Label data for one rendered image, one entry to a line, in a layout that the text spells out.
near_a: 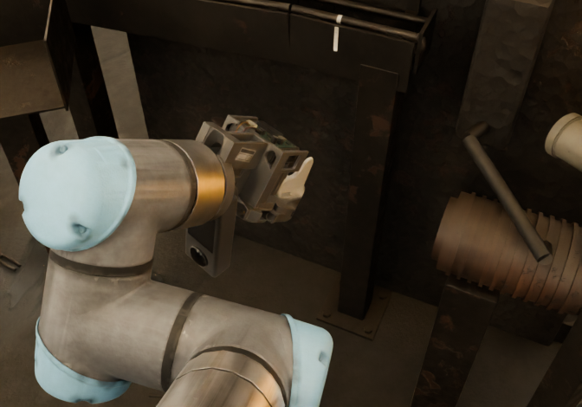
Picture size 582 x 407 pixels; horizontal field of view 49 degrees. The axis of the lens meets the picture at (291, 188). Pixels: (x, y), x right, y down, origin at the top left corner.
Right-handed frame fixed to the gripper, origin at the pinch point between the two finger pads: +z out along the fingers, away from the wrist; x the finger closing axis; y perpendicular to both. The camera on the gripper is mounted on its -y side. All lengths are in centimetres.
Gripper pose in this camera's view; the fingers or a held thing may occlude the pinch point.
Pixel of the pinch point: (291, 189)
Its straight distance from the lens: 73.4
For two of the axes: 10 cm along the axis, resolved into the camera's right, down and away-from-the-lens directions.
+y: 4.5, -8.4, -3.0
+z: 4.7, -0.6, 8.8
